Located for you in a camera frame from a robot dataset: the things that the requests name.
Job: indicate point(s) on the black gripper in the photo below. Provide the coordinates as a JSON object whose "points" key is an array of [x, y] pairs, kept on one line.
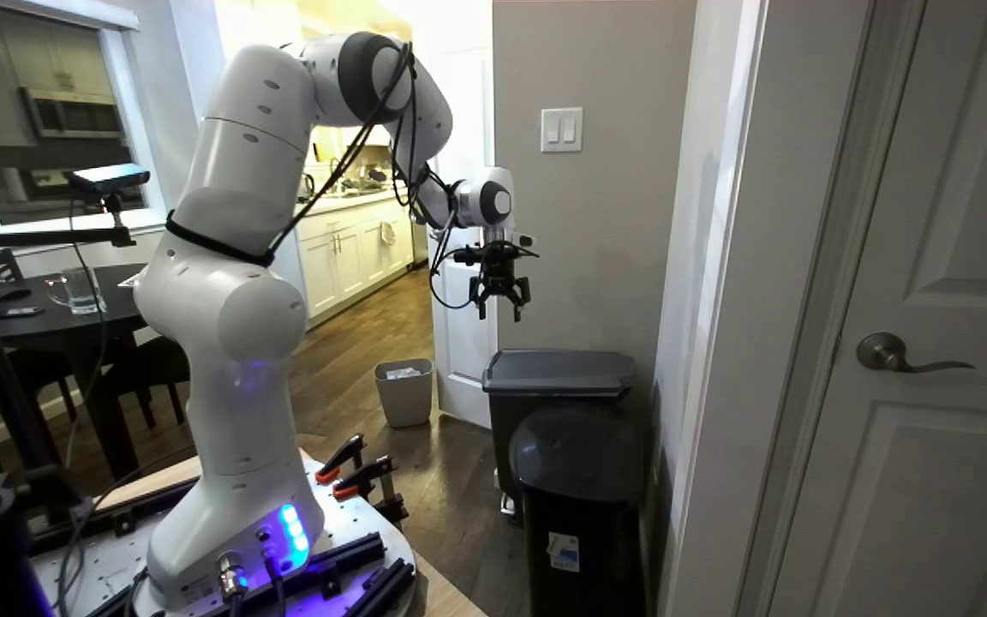
{"points": [[501, 275]]}

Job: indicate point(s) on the grey step bin with lid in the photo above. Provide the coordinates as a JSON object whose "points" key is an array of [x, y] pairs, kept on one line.
{"points": [[562, 373]]}

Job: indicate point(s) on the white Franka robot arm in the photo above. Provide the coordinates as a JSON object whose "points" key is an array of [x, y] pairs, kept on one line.
{"points": [[241, 158]]}

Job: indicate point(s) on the black open waste bin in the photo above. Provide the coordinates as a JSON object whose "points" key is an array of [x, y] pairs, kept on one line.
{"points": [[579, 491]]}

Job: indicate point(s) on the small grey wastebasket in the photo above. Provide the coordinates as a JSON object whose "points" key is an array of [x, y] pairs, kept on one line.
{"points": [[406, 395]]}

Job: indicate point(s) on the white kitchen cabinets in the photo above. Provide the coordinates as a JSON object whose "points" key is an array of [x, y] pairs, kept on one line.
{"points": [[345, 259]]}

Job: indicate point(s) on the black dining chair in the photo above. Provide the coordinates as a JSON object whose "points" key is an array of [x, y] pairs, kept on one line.
{"points": [[153, 379]]}

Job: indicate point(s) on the clear drinking glass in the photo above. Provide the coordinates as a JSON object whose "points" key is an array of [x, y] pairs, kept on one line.
{"points": [[79, 298]]}

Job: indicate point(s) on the dark dining table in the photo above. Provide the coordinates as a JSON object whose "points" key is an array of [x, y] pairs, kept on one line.
{"points": [[48, 326]]}

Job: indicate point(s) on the black microwave oven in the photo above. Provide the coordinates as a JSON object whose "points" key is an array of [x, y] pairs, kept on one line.
{"points": [[77, 115]]}

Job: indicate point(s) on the white panelled door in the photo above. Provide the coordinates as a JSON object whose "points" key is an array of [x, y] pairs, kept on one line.
{"points": [[951, 174]]}

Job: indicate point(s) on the silver metal mounting plate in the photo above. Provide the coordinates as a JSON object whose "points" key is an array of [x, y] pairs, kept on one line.
{"points": [[105, 570]]}

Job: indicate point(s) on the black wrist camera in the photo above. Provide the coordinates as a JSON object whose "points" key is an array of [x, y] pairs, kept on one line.
{"points": [[460, 256]]}

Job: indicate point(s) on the white double light switch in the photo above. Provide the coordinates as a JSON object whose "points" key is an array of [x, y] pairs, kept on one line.
{"points": [[562, 127]]}

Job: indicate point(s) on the white door frame trim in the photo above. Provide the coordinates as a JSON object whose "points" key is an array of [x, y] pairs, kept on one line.
{"points": [[735, 228]]}

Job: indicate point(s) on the black aluminium rail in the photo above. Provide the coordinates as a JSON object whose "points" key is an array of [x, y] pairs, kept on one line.
{"points": [[380, 587], [327, 565]]}

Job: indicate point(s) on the black stereo camera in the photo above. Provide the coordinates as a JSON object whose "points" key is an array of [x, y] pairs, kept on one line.
{"points": [[106, 178]]}

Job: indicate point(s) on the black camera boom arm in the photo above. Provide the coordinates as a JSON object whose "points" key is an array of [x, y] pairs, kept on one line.
{"points": [[48, 235]]}

